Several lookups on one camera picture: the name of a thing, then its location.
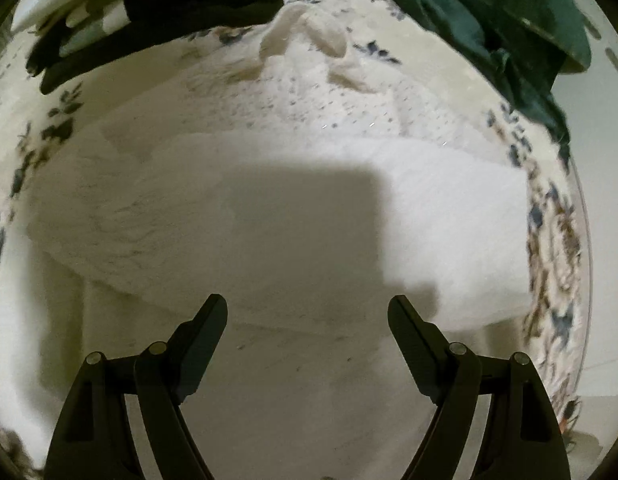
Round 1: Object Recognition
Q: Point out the white knitted sweater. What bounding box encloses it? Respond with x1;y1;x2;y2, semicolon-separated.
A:
28;3;531;333

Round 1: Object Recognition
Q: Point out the white bed headboard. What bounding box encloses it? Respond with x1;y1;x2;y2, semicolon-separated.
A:
554;0;618;479

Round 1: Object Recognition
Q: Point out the dark green plush blanket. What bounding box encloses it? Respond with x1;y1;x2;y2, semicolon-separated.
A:
392;0;592;162

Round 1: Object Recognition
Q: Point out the black garment with zigzag label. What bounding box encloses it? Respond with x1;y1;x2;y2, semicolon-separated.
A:
26;0;283;94

